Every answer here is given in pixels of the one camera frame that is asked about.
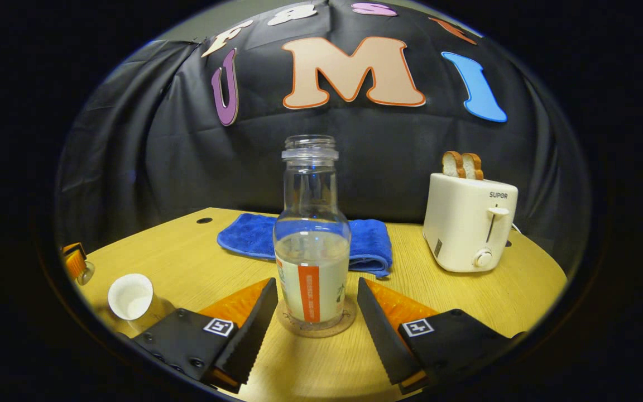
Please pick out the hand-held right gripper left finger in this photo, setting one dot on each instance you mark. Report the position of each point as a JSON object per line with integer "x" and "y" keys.
{"x": 249, "y": 335}

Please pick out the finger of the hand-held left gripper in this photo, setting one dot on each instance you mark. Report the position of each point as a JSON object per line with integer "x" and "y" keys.
{"x": 74, "y": 259}

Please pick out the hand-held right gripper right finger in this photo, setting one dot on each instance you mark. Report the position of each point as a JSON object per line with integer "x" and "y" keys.
{"x": 385, "y": 340}

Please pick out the yellow teacup lid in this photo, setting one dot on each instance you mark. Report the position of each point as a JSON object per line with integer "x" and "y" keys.
{"x": 86, "y": 273}

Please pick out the round cork coaster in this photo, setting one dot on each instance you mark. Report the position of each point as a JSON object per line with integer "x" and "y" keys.
{"x": 344, "y": 324}

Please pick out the clear water bottle orange label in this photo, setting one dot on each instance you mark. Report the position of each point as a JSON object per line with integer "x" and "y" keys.
{"x": 311, "y": 251}

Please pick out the blue folded towel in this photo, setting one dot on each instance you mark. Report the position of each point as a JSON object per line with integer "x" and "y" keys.
{"x": 243, "y": 237}

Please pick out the black backdrop cloth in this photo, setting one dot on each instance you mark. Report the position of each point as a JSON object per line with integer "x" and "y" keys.
{"x": 148, "y": 156}

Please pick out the cream toaster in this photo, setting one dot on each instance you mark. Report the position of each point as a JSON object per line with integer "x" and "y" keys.
{"x": 461, "y": 223}

